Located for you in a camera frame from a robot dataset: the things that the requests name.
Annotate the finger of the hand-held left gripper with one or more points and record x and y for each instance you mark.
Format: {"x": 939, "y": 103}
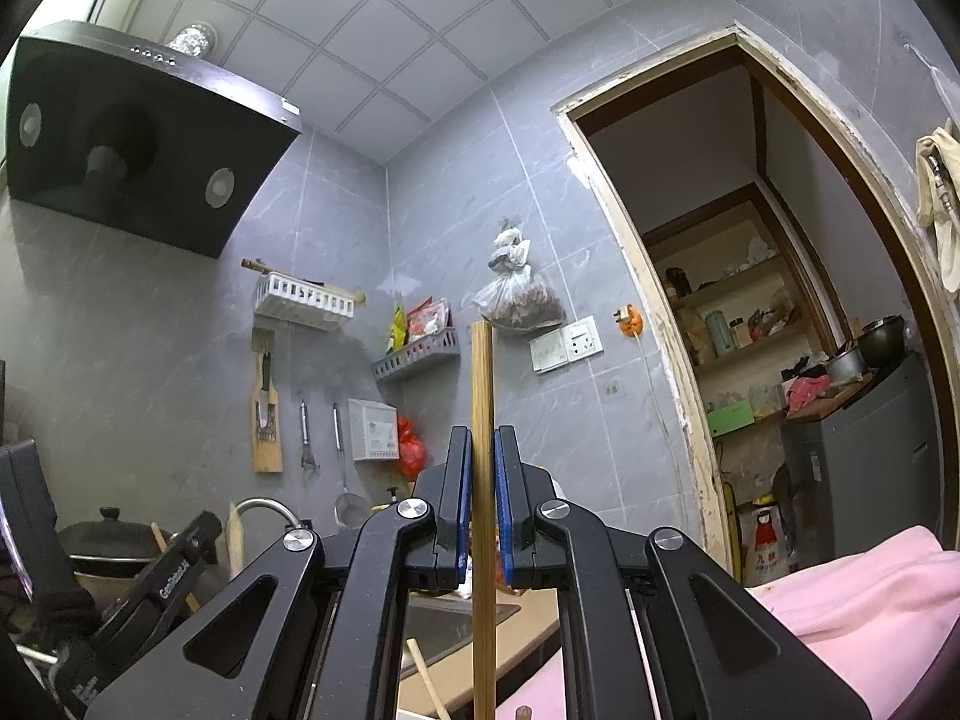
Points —
{"x": 172, "y": 570}

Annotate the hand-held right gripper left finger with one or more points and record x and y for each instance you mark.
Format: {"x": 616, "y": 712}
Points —
{"x": 463, "y": 510}

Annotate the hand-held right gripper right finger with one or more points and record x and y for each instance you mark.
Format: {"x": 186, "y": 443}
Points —
{"x": 501, "y": 510}

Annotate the dark wok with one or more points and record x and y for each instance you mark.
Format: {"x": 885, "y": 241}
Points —
{"x": 112, "y": 576}

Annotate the black wok lid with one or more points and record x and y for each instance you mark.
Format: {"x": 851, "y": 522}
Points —
{"x": 105, "y": 536}

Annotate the red plastic bag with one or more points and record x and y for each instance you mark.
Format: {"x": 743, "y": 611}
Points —
{"x": 411, "y": 450}

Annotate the chrome faucet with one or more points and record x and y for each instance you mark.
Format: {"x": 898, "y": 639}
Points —
{"x": 262, "y": 502}

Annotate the metal strainer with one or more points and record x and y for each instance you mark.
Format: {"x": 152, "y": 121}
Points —
{"x": 351, "y": 510}

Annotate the steel sink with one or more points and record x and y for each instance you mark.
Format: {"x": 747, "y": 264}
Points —
{"x": 442, "y": 622}

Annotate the wooden knife rack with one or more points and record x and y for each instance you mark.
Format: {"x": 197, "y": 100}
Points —
{"x": 268, "y": 442}

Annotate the metal peeler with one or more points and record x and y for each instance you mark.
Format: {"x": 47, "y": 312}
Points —
{"x": 306, "y": 435}

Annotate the green yellow snack packet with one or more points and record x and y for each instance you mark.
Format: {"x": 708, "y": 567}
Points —
{"x": 397, "y": 328}

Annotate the red snack packet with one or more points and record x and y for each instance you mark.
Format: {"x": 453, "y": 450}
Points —
{"x": 429, "y": 319}

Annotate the hanging clear plastic bag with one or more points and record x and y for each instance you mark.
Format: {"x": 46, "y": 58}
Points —
{"x": 517, "y": 300}

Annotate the green box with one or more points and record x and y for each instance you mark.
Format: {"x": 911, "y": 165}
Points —
{"x": 731, "y": 418}

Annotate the white red-label jug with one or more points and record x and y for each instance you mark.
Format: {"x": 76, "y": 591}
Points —
{"x": 769, "y": 540}

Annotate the green thermos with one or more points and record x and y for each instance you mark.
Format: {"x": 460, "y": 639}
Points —
{"x": 718, "y": 334}

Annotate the wooden shelf unit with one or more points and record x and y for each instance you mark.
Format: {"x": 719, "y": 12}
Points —
{"x": 750, "y": 352}

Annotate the pink rag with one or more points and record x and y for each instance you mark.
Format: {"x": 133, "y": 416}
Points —
{"x": 808, "y": 394}

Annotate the grey cabinet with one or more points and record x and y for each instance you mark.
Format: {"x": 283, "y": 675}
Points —
{"x": 862, "y": 465}

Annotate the steel pot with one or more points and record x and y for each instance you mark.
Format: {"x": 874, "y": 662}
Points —
{"x": 844, "y": 367}

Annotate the pink cloth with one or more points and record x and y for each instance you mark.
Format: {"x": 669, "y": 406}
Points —
{"x": 862, "y": 615}

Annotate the black range hood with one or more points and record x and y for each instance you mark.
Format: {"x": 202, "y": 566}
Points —
{"x": 150, "y": 127}

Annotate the dark pot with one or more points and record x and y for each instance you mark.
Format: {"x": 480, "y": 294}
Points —
{"x": 881, "y": 341}

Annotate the cream rubber gloves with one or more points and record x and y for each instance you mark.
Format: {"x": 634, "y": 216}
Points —
{"x": 937, "y": 180}

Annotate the white wall box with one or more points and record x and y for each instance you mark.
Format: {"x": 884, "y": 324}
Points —
{"x": 373, "y": 429}

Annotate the grey wall shelf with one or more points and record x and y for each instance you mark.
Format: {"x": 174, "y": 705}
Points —
{"x": 412, "y": 360}

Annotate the white wall socket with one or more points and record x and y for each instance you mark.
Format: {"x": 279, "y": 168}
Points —
{"x": 566, "y": 345}

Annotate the worn door frame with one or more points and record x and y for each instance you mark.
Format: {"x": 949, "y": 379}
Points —
{"x": 652, "y": 315}

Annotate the white wall basket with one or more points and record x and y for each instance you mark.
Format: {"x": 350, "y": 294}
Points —
{"x": 304, "y": 304}

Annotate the silver foil duct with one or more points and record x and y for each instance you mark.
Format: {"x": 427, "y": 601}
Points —
{"x": 191, "y": 41}

